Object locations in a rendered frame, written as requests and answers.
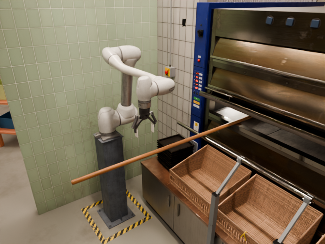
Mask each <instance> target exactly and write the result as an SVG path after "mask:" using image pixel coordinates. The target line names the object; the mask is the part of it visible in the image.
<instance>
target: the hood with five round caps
mask: <svg viewBox="0 0 325 244"><path fill-rule="evenodd" d="M216 36H219V37H226V38H233V39H240V40H246V41H253V42H260V43H267V44H274V45H280V46H289V47H296V48H303V49H309V50H316V51H323V52H325V13H305V12H278V11H252V10H225V9H218V13H217V24H216Z"/></svg>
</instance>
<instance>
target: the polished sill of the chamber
mask: <svg viewBox="0 0 325 244"><path fill-rule="evenodd" d="M208 116H210V117H212V118H214V119H216V120H218V121H220V122H222V123H224V124H227V123H230V122H233V121H234V120H232V119H230V118H228V117H225V116H223V115H221V114H219V113H217V112H214V111H212V112H209V115H208ZM231 127H232V128H234V129H236V130H239V131H241V132H243V133H245V134H247V135H249V136H251V137H253V138H255V139H257V140H259V141H261V142H264V143H266V144H268V145H270V146H272V147H274V148H276V149H278V150H280V151H282V152H284V153H286V154H289V155H291V156H293V157H295V158H297V159H299V160H301V161H303V162H305V163H307V164H309V165H311V166H314V167H316V168H318V169H320V170H322V171H324V172H325V161H323V160H320V159H318V158H316V157H314V156H312V155H309V154H307V153H305V152H303V151H300V150H298V149H296V148H294V147H292V146H289V145H287V144H285V143H283V142H281V141H278V140H276V139H274V138H272V137H269V136H267V135H265V134H263V133H260V132H258V131H256V130H254V129H252V128H249V127H247V126H245V125H243V124H241V123H237V124H234V125H231Z"/></svg>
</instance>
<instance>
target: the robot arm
mask: <svg viewBox="0 0 325 244"><path fill-rule="evenodd" d="M102 57H103V59H104V60H105V62H106V63H107V64H109V65H110V66H112V67H114V68H115V69H117V70H118V71H120V72H121V102H120V103H119V105H118V107H117V109H116V110H113V109H112V108H111V107H103V108H101V109H100V111H99V114H98V127H99V132H97V133H96V135H95V136H94V137H95V138H101V139H102V141H106V140H109V139H112V138H115V137H119V136H120V134H119V133H117V132H116V128H117V127H118V126H120V125H125V124H129V123H131V122H133V124H132V129H134V132H135V136H136V137H137V138H138V129H137V128H138V126H139V124H140V123H141V122H142V121H143V120H146V119H147V118H148V119H149V120H150V121H151V122H152V123H151V132H153V133H154V127H155V124H156V122H157V120H156V118H155V116H154V113H153V112H152V111H150V107H151V98H152V97H154V96H160V95H165V94H168V93H171V92H172V91H173V90H174V88H175V83H174V81H173V80H172V79H170V78H165V77H162V76H155V75H153V74H150V73H148V72H145V71H141V70H138V69H135V68H134V67H135V64H136V62H137V61H139V60H140V58H141V51H140V49H139V48H137V47H135V46H118V47H111V48H110V47H106V48H104V49H103V50H102ZM133 76H135V77H138V81H137V86H136V94H137V98H138V107H139V113H138V110H137V108H136V107H134V105H133V104H132V85H133ZM150 114H151V116H152V118H153V120H154V121H153V120H152V119H151V118H150V117H149V115H150Z"/></svg>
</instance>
